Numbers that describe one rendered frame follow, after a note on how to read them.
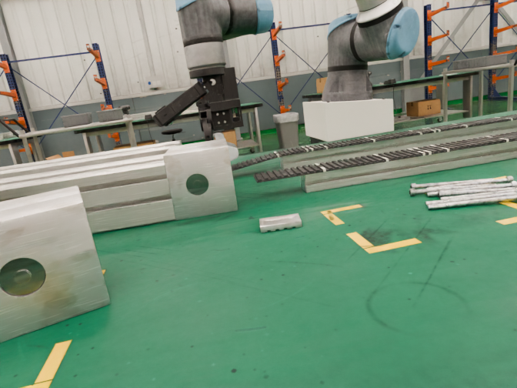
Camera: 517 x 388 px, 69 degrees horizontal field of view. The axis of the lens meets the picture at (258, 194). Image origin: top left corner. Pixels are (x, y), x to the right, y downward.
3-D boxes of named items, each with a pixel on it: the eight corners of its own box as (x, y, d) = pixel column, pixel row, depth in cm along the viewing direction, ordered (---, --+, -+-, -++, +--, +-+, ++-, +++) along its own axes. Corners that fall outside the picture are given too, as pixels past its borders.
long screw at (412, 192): (410, 196, 49) (410, 189, 49) (408, 195, 50) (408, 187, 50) (497, 190, 48) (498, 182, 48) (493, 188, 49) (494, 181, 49)
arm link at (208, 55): (181, 45, 66) (185, 51, 74) (187, 72, 68) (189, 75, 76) (224, 40, 67) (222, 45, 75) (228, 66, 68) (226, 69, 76)
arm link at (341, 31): (345, 68, 119) (346, 21, 116) (381, 64, 108) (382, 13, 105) (318, 68, 113) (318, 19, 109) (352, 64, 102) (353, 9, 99)
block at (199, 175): (233, 190, 66) (225, 136, 64) (238, 210, 54) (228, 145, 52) (182, 198, 65) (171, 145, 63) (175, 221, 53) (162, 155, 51)
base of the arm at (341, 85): (316, 101, 120) (316, 68, 118) (362, 98, 122) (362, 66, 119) (329, 102, 106) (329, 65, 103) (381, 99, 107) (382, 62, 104)
